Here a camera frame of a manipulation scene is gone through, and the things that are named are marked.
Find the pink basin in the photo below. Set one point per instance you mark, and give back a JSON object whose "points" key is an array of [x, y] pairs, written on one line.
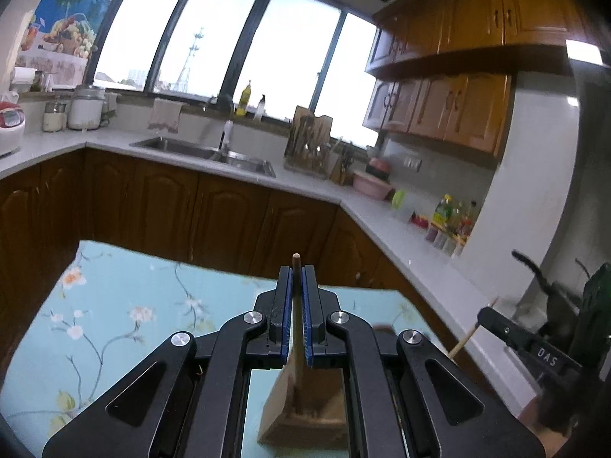
{"points": [[370, 188]]}

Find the white lidded container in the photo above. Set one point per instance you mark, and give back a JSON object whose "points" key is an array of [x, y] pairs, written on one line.
{"points": [[87, 109]]}

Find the dark sauce bottle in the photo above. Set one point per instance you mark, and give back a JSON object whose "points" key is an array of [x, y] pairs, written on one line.
{"points": [[468, 222]]}

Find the wooden base cabinets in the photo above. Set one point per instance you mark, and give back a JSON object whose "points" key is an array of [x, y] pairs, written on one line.
{"points": [[167, 210]]}

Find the wall socket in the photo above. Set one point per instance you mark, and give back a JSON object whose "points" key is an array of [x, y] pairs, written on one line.
{"points": [[413, 162]]}

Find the pink dish cloth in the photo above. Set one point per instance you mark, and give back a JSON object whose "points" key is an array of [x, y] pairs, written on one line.
{"points": [[165, 115]]}

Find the yellow capped oil bottle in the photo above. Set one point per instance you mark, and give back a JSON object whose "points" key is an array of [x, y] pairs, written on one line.
{"points": [[443, 214]]}

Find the paper towel roll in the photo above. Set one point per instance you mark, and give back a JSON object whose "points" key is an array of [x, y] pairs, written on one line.
{"points": [[23, 78]]}

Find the floral blue tablecloth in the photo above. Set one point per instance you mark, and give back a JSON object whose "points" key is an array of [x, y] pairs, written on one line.
{"points": [[119, 296]]}

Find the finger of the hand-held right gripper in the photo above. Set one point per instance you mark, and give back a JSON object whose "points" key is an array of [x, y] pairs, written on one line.
{"points": [[515, 336]]}

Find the white soap dispenser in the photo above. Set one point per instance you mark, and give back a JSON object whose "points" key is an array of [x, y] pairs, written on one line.
{"points": [[260, 109]]}

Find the fruit wall poster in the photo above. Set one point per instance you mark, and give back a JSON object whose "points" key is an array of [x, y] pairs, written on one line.
{"points": [[71, 9]]}

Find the large kitchen window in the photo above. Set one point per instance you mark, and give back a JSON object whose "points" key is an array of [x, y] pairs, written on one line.
{"points": [[215, 43]]}

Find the pink and green bowl stack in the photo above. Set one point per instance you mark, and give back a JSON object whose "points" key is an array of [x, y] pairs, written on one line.
{"points": [[379, 166]]}

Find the wooden wall cabinets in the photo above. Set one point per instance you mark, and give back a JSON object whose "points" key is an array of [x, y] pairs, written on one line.
{"points": [[458, 105]]}

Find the white and red rice cooker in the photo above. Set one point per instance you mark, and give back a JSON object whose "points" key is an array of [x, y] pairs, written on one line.
{"points": [[9, 126]]}

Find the small glass jar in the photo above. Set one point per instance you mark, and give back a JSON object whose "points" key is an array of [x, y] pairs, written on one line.
{"points": [[54, 119]]}

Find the knife block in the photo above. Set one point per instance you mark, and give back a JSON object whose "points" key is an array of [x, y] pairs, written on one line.
{"points": [[342, 167]]}

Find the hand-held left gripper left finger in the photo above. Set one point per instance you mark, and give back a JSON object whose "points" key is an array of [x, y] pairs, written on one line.
{"points": [[285, 317]]}

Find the steel kitchen sink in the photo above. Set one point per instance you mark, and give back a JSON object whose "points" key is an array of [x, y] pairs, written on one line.
{"points": [[191, 150]]}

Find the dish rack with utensils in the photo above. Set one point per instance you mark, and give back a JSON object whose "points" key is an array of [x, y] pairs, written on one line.
{"points": [[308, 162]]}

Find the green cup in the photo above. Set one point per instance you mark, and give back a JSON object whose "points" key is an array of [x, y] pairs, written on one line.
{"points": [[399, 199]]}

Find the kitchen faucet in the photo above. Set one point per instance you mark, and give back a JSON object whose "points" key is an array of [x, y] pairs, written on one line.
{"points": [[225, 129]]}

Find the wooden chopstick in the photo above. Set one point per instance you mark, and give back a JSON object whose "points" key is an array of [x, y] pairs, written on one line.
{"points": [[470, 334]]}

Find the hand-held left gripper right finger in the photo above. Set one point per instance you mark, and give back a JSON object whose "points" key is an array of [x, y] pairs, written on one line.
{"points": [[307, 317]]}

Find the row of spice containers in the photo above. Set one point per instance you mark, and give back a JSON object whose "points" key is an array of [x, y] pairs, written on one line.
{"points": [[446, 243]]}

